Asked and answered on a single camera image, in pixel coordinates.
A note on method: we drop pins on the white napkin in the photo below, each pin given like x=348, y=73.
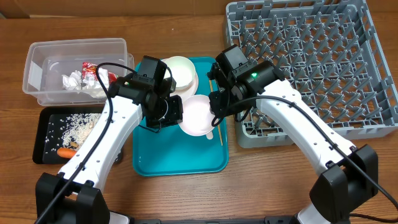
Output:
x=74, y=82

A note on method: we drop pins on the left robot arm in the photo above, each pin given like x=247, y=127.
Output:
x=75, y=195

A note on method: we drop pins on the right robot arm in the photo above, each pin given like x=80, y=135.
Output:
x=344, y=171

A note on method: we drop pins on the grey plastic dish rack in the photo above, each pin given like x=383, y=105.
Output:
x=329, y=51

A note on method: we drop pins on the teal plastic tray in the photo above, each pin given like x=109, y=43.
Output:
x=173, y=152

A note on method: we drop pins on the red ketchup packet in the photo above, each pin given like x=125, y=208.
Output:
x=90, y=70

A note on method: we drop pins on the black plastic tray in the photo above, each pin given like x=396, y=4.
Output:
x=38, y=152

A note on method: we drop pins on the white plastic fork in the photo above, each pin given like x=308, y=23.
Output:
x=209, y=135

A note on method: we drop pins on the rice and nuts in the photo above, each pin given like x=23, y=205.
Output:
x=69, y=131

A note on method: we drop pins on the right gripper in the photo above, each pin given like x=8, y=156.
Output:
x=222, y=99

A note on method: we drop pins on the orange carrot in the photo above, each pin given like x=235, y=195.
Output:
x=66, y=152

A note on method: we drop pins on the white round plate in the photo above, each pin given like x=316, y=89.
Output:
x=188, y=92

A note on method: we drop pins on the pink bowl with food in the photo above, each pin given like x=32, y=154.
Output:
x=197, y=116

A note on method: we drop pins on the wooden chopstick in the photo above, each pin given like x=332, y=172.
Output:
x=219, y=129

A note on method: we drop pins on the white bowl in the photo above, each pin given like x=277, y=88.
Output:
x=183, y=71

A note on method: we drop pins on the clear plastic bin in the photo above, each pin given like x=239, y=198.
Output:
x=49, y=63

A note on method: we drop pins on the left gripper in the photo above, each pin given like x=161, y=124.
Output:
x=176, y=118

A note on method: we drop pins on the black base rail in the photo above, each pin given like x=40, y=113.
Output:
x=266, y=220

